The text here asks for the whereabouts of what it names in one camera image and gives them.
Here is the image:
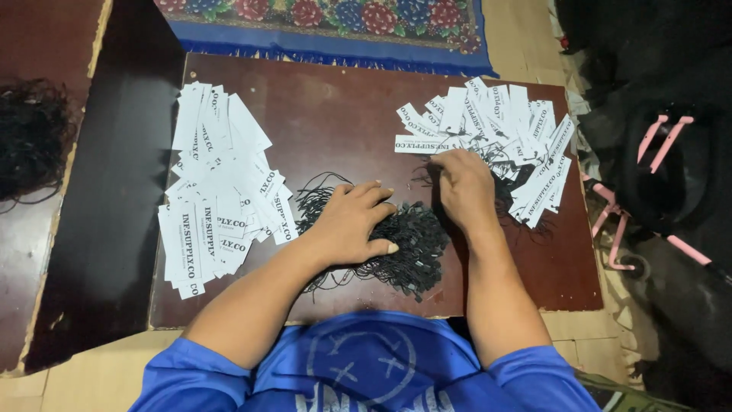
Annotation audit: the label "black laminate panel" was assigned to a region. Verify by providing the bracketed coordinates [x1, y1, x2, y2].
[23, 0, 187, 376]

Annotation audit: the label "person's left hand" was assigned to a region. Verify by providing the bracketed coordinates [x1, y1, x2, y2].
[308, 181, 400, 267]

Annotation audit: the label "pile of plain white tags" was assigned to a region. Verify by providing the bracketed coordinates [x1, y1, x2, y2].
[157, 81, 300, 301]

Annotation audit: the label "olive camouflage trousers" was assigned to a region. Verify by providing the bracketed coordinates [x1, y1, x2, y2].
[574, 369, 694, 412]

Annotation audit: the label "black bag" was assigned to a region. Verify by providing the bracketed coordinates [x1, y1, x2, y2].
[554, 0, 732, 118]

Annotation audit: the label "dark red wooden board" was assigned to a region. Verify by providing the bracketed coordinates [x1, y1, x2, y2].
[148, 53, 605, 331]

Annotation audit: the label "person's right hand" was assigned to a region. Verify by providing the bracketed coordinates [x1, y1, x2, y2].
[429, 149, 500, 233]

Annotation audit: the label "blue floral rug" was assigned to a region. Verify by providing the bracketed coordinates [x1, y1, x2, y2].
[152, 0, 500, 79]

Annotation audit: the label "bundle of loose black strings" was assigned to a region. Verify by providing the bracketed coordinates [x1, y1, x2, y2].
[0, 78, 79, 214]

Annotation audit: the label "reddish brown laminate panel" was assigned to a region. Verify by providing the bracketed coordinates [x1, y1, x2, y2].
[0, 0, 113, 377]

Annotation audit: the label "heap of black string fasteners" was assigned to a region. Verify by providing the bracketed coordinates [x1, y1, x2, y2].
[294, 172, 453, 303]

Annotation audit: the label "blue printed shirt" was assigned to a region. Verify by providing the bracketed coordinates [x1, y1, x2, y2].
[128, 311, 602, 412]

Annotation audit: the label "pile of strung white tags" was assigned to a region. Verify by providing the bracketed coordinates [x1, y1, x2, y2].
[393, 76, 576, 230]

